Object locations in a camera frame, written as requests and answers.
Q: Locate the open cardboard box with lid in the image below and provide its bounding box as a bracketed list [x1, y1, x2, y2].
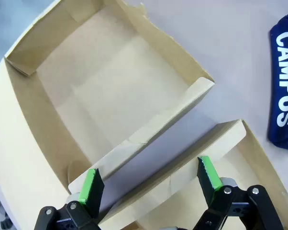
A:
[100, 118, 288, 230]

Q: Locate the blue CAMPUS pencil case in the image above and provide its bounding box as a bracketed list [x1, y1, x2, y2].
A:
[267, 7, 288, 153]

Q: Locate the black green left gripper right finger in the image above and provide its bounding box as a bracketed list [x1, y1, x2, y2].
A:
[193, 155, 285, 230]

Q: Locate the open cardboard box with torn flap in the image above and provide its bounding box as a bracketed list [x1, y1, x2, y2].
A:
[0, 0, 216, 230]

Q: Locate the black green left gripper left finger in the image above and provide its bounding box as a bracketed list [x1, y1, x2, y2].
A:
[36, 167, 106, 230]

